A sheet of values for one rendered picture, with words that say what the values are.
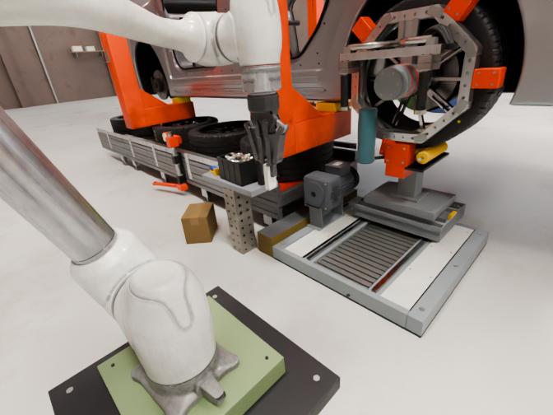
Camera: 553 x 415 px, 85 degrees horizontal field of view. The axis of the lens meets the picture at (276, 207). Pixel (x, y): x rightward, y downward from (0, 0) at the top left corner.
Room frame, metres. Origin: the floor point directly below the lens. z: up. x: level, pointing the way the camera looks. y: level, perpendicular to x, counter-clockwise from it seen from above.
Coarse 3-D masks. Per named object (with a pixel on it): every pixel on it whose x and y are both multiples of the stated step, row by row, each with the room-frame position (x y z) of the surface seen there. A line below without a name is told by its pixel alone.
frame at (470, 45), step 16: (384, 16) 1.51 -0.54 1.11; (400, 16) 1.46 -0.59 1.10; (416, 16) 1.41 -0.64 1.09; (432, 16) 1.36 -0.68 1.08; (448, 16) 1.32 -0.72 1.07; (384, 32) 1.56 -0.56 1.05; (464, 32) 1.27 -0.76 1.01; (464, 48) 1.26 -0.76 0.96; (480, 48) 1.25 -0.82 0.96; (464, 64) 1.26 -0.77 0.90; (352, 80) 1.63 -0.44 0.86; (464, 80) 1.25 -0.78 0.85; (352, 96) 1.63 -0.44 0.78; (464, 96) 1.28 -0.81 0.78; (448, 112) 1.28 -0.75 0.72; (464, 112) 1.27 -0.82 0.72; (384, 128) 1.54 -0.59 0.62; (432, 128) 1.32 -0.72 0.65
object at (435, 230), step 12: (360, 204) 1.65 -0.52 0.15; (372, 204) 1.60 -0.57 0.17; (456, 204) 1.53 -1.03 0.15; (360, 216) 1.59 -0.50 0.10; (372, 216) 1.54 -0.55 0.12; (384, 216) 1.48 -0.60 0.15; (396, 216) 1.43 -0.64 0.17; (408, 216) 1.43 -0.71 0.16; (444, 216) 1.42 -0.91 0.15; (456, 216) 1.40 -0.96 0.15; (396, 228) 1.43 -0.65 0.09; (408, 228) 1.38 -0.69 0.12; (420, 228) 1.33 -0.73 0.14; (432, 228) 1.29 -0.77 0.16; (444, 228) 1.29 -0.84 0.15
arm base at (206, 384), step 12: (216, 348) 0.48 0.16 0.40; (216, 360) 0.46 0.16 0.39; (228, 360) 0.47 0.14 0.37; (132, 372) 0.46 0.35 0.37; (144, 372) 0.46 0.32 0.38; (204, 372) 0.42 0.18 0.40; (216, 372) 0.44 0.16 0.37; (228, 372) 0.45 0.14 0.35; (144, 384) 0.43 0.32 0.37; (156, 384) 0.40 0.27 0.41; (180, 384) 0.40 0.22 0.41; (192, 384) 0.40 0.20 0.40; (204, 384) 0.41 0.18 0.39; (216, 384) 0.41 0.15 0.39; (156, 396) 0.40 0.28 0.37; (168, 396) 0.39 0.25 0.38; (180, 396) 0.39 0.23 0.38; (192, 396) 0.39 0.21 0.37; (204, 396) 0.40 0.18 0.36; (216, 396) 0.38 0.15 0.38; (168, 408) 0.38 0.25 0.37; (180, 408) 0.37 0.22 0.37
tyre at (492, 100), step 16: (416, 0) 1.50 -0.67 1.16; (432, 0) 1.45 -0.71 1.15; (448, 0) 1.40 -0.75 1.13; (480, 16) 1.31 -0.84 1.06; (496, 16) 1.41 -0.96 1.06; (480, 32) 1.30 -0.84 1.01; (496, 32) 1.29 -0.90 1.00; (496, 48) 1.27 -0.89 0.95; (480, 64) 1.29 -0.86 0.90; (496, 64) 1.25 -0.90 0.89; (480, 96) 1.27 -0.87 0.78; (496, 96) 1.35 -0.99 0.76; (480, 112) 1.27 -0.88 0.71; (448, 128) 1.34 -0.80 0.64; (464, 128) 1.31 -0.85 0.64; (416, 144) 1.44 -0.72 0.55; (432, 144) 1.39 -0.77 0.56
